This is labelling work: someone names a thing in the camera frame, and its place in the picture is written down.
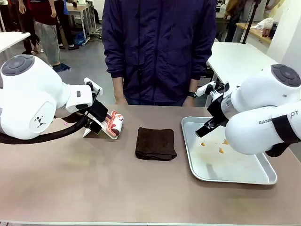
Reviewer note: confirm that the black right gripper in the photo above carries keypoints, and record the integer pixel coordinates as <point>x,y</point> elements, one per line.
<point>218,111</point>

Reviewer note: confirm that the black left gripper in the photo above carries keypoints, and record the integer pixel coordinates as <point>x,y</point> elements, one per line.
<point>98,111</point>

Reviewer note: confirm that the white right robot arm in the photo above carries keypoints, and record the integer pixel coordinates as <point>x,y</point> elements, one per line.
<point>258,103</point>

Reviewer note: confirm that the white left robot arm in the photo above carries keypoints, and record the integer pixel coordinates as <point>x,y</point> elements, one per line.
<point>28,94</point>

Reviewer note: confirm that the person's left forearm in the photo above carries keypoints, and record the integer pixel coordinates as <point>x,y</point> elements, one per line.
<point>192,86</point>

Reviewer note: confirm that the person's right forearm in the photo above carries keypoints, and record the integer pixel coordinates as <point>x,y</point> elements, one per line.
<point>118,87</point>

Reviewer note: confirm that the person's left hand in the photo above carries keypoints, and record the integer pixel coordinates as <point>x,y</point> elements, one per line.
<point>188,101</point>

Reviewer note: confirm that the person's right hand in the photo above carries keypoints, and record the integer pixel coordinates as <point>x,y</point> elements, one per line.
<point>121,101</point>

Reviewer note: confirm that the orange peel scrap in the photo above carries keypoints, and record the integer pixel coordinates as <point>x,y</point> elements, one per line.
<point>203,143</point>
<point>221,150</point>
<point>225,142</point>

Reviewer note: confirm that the black wrist watch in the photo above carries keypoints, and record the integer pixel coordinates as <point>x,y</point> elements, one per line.
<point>192,94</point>

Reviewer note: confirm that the metal baking tray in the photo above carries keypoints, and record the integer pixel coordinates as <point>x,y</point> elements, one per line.
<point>223,169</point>

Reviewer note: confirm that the dark brown folded towel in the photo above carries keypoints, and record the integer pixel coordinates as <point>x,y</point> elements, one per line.
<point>155,143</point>

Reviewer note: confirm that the blue jeans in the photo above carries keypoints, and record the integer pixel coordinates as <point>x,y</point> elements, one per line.
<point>141,102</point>

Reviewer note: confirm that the blue floor mat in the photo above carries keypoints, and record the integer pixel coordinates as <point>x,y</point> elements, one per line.
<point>61,67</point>

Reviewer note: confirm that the large white table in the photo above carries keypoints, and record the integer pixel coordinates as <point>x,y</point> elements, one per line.
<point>235,58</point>

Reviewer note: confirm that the blue plastic bag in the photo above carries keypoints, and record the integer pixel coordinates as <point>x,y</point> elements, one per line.
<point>80,39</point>

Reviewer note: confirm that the person in navy jacket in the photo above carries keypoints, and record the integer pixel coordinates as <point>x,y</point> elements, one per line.
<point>157,47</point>

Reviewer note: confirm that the bystander in black trousers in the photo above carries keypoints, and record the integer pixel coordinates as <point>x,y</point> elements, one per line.
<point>67,26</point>

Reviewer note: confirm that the bystander in dark red shirt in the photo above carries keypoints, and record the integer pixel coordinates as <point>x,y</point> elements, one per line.
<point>45,30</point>

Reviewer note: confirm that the wooden top workbench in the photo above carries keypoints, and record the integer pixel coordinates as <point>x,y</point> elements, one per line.
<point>255,33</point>

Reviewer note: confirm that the wooden desk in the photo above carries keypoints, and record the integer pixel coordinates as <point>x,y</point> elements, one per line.
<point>81,10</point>

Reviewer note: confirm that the black tripod pole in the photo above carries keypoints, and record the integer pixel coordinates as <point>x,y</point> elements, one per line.
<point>249,22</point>

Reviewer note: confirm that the bystander in brown jacket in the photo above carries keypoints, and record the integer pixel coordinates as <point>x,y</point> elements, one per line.
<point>232,16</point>

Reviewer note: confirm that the white side table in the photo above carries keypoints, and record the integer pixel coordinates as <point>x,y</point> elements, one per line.
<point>11,40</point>

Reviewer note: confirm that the dark bottle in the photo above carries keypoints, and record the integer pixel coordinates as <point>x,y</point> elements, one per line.
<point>273,29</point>

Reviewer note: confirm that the white crumpled plastic bag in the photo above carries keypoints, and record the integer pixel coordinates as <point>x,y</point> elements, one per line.
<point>263,23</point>

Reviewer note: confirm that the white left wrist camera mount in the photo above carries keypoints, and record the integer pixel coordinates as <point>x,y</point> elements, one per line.
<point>94,87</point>

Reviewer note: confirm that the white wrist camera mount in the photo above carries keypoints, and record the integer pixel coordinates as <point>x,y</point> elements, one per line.
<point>204,90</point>
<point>94,87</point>

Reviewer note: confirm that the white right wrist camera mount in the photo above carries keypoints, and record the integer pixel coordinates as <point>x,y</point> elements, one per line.
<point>204,90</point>

